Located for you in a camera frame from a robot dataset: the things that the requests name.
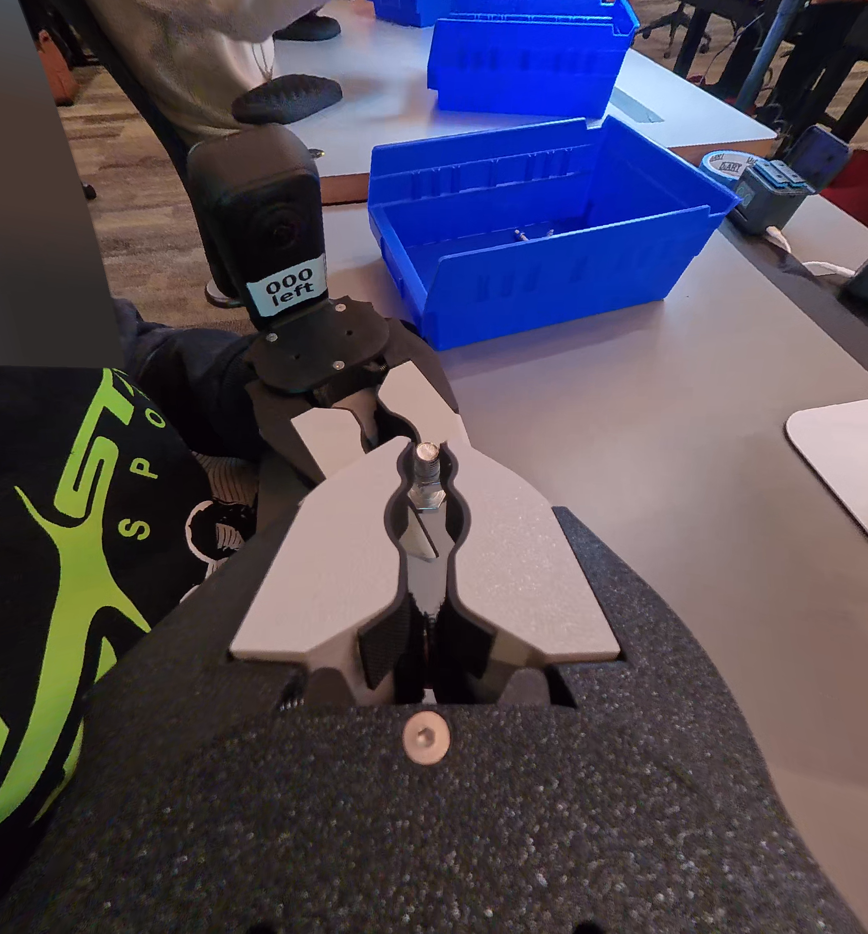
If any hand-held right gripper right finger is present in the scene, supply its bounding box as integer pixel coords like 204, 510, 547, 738
441, 440, 622, 690

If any person's left forearm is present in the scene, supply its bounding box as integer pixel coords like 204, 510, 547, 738
116, 299, 260, 461

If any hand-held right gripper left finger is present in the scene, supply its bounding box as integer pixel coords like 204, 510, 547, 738
230, 436, 414, 690

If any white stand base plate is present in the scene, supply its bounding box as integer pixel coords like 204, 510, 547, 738
785, 395, 868, 572

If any blue plastic bin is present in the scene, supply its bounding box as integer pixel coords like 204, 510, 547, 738
372, 0, 442, 29
367, 115, 741, 351
426, 0, 640, 118

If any blue tape roll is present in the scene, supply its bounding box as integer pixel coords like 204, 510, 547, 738
700, 149, 766, 192

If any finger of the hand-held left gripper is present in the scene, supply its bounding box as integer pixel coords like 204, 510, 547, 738
374, 361, 473, 457
290, 405, 380, 486

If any black light stand pole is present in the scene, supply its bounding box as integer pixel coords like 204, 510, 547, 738
733, 0, 792, 110

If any brown leather bag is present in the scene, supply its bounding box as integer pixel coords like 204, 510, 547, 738
36, 29, 81, 107

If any black honeycomb cushion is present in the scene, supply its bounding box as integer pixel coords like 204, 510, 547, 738
273, 13, 342, 42
231, 73, 343, 126

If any black hoodie with green print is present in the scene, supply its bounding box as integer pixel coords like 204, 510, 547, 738
0, 365, 216, 855

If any white cable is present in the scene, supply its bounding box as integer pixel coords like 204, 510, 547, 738
765, 225, 858, 278

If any dark charger case with batteries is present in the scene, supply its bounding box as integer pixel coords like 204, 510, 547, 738
729, 126, 852, 236

